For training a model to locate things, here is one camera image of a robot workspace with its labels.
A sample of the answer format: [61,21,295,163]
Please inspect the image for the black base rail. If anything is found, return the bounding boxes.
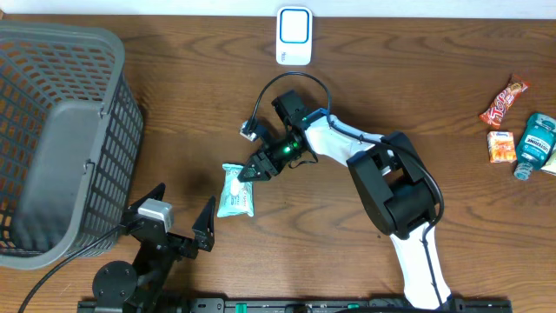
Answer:
[76,296,514,313]

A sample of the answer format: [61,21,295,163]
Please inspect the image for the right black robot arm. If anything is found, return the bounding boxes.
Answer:
[238,90,451,310]

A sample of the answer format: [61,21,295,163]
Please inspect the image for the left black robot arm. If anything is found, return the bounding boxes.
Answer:
[77,183,215,312]

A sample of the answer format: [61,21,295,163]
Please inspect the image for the left black cable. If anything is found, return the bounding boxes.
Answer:
[17,223,127,313]

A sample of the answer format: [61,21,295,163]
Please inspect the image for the grey plastic shopping basket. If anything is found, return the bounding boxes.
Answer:
[1,21,144,270]

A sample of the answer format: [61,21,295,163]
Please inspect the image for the red chocolate bar wrapper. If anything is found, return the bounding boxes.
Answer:
[478,74,530,130]

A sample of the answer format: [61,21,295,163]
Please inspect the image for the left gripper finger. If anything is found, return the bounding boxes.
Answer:
[128,183,166,212]
[192,196,215,252]

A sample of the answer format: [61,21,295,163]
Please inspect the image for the small orange snack box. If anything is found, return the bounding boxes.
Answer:
[487,131,517,163]

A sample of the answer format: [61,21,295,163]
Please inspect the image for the right black cable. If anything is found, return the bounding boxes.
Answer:
[249,70,445,308]

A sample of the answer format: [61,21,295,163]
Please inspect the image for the light blue tissue pack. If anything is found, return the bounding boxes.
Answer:
[216,163,255,218]

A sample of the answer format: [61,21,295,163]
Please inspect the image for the blue mouthwash bottle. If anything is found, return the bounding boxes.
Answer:
[513,113,555,181]

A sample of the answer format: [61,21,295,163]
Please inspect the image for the black cable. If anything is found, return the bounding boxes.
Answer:
[249,70,445,308]
[17,223,127,313]

